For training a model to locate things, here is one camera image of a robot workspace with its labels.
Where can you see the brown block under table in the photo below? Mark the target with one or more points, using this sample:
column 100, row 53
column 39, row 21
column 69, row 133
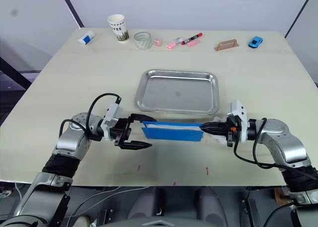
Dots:
column 283, row 196

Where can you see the black frame bar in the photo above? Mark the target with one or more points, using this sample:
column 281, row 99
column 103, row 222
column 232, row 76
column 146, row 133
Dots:
column 16, row 73
column 74, row 9
column 299, row 12

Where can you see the blue surgical instrument pack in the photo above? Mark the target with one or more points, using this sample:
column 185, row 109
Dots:
column 171, row 133

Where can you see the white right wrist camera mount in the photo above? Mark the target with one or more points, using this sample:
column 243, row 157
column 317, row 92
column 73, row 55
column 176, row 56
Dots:
column 239, row 112

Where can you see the grey clip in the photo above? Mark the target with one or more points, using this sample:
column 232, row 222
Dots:
column 179, row 40

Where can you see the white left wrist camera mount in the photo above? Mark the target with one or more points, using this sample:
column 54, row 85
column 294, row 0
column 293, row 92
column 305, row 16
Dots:
column 112, row 115

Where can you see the metal tray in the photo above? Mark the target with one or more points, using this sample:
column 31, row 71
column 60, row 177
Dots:
column 177, row 93

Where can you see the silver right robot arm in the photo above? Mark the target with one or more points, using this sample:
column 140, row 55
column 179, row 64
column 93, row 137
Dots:
column 285, row 137

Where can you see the small pink eraser piece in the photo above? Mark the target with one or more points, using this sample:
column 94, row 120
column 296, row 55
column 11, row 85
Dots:
column 157, row 42

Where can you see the pink chalk stick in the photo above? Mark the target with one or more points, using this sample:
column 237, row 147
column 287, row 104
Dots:
column 193, row 43
column 171, row 45

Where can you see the red and black marker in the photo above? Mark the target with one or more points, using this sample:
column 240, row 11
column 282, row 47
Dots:
column 191, row 38

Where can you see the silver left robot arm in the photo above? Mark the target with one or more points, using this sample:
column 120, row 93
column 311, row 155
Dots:
column 72, row 140

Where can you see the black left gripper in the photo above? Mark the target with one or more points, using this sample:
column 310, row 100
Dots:
column 122, row 133

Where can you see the white and blue small bottle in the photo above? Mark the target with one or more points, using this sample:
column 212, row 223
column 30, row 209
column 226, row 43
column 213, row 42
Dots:
column 86, row 38

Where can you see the blue toy car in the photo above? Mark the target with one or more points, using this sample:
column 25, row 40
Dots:
column 255, row 42

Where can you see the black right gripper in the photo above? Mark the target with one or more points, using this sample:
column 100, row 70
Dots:
column 231, row 130

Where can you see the paper coffee cup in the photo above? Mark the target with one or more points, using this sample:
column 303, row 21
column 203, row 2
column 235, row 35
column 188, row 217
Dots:
column 119, row 28

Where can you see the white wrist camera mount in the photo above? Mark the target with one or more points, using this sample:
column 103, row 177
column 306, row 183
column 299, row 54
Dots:
column 239, row 112
column 112, row 115

